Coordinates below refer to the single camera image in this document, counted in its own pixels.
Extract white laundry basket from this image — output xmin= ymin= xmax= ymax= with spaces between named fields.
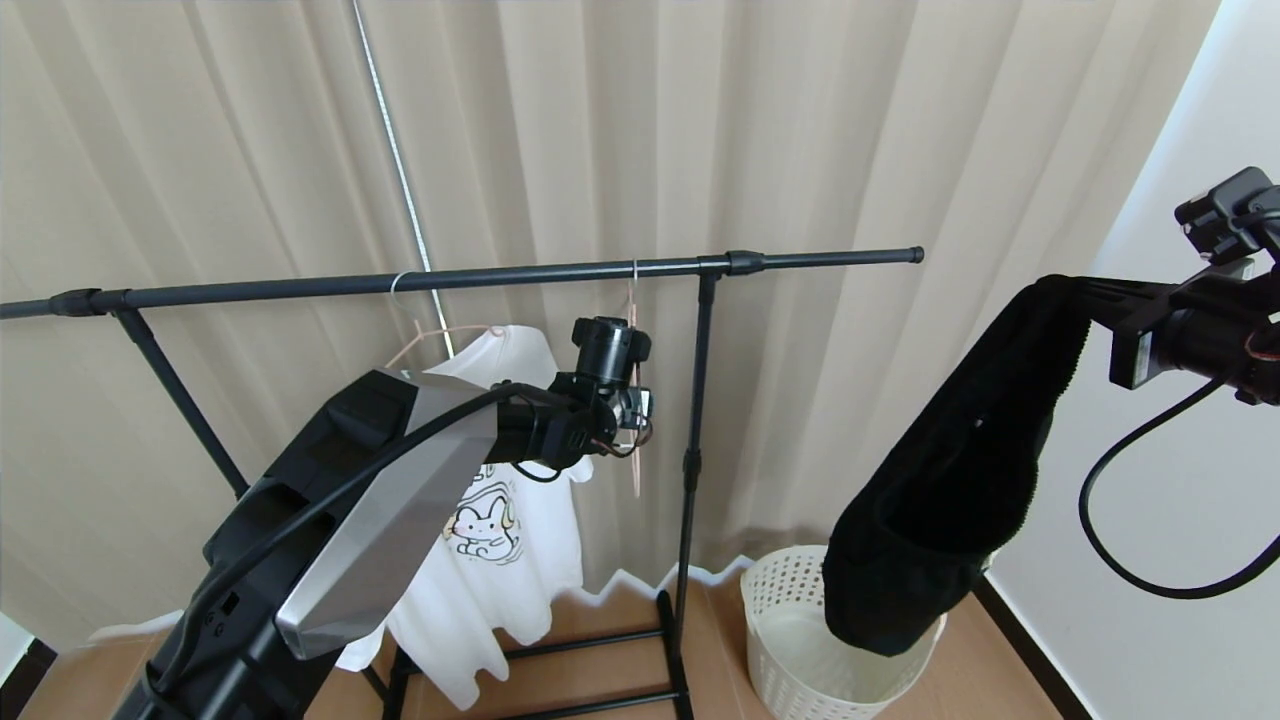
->
xmin=741 ymin=545 xmax=948 ymax=720

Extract white printed t-shirt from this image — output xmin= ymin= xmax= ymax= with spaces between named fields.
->
xmin=335 ymin=325 xmax=596 ymax=711

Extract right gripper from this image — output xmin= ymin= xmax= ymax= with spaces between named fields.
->
xmin=1108 ymin=262 xmax=1280 ymax=407

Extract black cable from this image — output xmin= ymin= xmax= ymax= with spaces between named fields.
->
xmin=1078 ymin=372 xmax=1280 ymax=601

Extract black clothes rack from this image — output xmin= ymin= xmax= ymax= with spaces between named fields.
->
xmin=0 ymin=245 xmax=926 ymax=720

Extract pink clothes hanger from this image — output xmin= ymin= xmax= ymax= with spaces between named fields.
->
xmin=384 ymin=271 xmax=507 ymax=373
xmin=626 ymin=261 xmax=643 ymax=499

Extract beige curtain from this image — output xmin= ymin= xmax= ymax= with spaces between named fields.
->
xmin=0 ymin=0 xmax=1223 ymax=651

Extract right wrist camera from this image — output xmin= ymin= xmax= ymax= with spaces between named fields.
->
xmin=1174 ymin=166 xmax=1280 ymax=269

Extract black shorts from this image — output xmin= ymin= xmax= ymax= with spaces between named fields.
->
xmin=822 ymin=275 xmax=1093 ymax=658

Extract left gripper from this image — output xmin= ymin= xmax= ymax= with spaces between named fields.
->
xmin=588 ymin=385 xmax=657 ymax=453

